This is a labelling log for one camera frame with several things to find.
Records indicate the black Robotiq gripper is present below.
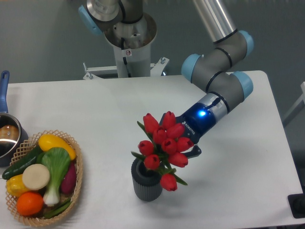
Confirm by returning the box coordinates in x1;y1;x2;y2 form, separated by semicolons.
159;103;216;158

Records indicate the red tulip bouquet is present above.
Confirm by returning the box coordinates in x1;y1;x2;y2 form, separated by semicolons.
131;111;194;191

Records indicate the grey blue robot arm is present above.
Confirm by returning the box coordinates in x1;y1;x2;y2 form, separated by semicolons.
78;0;254;143

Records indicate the dark grey ribbed vase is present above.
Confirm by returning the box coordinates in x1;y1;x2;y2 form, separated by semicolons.
131;158;163;202

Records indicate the purple sweet potato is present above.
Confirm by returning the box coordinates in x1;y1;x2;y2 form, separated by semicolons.
60;162;77;194

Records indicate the green bok choy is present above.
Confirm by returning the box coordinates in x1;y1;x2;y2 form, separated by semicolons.
41;147;71;207

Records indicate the yellow squash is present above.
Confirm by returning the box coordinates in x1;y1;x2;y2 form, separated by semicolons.
38;134;76;161

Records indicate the black box at table edge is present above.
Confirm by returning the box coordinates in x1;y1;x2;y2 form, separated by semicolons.
287;193;305;219

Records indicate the green onion stalk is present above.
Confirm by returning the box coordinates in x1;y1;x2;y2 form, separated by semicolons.
43;199;71;219

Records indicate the woven wicker basket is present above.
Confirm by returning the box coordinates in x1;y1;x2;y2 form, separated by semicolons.
5;130;83;227

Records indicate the beige round disc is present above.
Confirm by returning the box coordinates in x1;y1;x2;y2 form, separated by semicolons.
22;164;50;191

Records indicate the dark green cucumber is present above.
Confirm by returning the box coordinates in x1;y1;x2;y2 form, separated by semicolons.
2;146;43;180

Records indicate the orange fruit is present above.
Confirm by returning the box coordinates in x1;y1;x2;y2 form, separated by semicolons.
16;192;44;216

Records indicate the yellow bell pepper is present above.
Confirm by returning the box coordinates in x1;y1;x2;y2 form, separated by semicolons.
6;174;30;197

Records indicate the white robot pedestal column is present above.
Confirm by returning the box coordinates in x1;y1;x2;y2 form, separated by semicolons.
104;13;157;78

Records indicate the white metal base frame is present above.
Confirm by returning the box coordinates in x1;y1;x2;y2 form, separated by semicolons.
82;54;205;81

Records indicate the white frame at right edge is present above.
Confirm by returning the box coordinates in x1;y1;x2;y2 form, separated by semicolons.
282;82;305;128

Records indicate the blue handled saucepan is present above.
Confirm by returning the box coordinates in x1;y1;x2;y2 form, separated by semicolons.
0;71;28;167

